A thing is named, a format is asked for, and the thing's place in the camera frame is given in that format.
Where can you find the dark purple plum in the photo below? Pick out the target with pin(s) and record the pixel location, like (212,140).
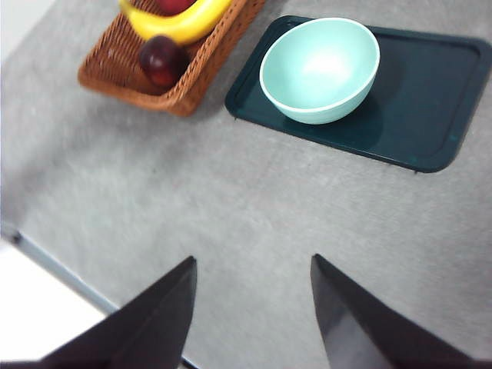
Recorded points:
(161,61)

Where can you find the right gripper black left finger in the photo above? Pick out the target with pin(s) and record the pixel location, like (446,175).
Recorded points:
(146,330)

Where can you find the yellow banana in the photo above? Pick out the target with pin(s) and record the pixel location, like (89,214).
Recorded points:
(180,27)

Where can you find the dark green rectangular tray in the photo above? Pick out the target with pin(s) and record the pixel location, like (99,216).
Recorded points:
(423,104)

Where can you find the teal ribbed bowl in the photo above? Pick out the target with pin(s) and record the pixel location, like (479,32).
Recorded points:
(319,69)

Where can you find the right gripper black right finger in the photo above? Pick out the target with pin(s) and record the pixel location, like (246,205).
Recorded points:
(365,330)

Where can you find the red apple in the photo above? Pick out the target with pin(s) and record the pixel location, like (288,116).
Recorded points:
(173,5)

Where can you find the brown wicker basket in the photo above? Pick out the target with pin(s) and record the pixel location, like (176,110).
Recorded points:
(115,73)

